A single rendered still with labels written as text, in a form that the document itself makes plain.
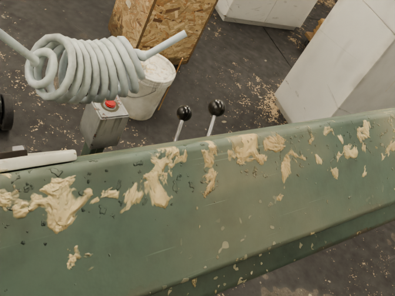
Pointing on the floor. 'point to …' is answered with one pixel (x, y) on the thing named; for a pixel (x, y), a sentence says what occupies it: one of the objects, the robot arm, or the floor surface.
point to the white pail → (150, 87)
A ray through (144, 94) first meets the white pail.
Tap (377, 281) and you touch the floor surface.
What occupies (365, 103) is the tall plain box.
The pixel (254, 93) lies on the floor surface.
